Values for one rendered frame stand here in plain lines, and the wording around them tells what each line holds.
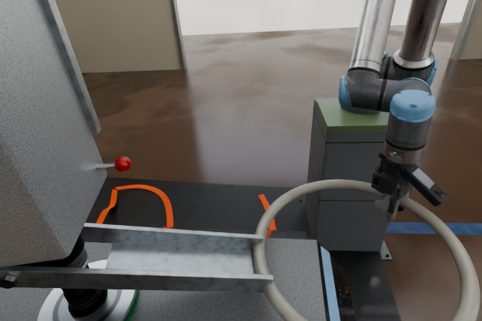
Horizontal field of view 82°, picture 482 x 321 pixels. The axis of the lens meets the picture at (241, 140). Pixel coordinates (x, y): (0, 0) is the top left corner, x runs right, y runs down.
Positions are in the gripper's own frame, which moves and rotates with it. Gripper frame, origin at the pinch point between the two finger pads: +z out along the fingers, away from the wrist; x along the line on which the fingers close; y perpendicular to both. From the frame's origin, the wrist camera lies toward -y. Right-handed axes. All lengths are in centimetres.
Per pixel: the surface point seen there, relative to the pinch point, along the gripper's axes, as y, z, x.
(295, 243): 14.1, 1.0, 28.5
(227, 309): 12, 0, 54
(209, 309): 14, 0, 57
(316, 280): 3.0, 1.3, 32.7
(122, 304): 26, -4, 73
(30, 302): 44, -3, 91
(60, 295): 38, -5, 84
